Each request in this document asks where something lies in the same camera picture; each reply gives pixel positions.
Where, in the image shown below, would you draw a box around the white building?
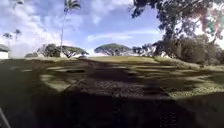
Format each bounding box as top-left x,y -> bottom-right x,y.
0,43 -> 11,60

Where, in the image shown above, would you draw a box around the small trees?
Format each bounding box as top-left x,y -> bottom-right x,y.
132,43 -> 158,57

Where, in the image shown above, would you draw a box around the large dark spreading tree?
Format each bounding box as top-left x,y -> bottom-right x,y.
129,0 -> 224,44

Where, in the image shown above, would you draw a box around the short green grass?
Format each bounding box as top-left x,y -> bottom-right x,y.
0,56 -> 161,128

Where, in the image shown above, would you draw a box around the dark asphalt path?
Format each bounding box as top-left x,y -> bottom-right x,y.
61,59 -> 189,128

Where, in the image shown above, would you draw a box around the small palm tree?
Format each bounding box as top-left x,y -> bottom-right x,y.
13,28 -> 23,43
2,31 -> 13,48

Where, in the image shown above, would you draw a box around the tall palm tree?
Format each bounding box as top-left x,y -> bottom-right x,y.
58,0 -> 82,58

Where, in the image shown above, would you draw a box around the flat-topped tree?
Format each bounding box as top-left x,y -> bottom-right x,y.
36,43 -> 90,59
93,42 -> 134,57

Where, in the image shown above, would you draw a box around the dark bushes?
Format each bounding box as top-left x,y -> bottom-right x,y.
151,34 -> 224,66

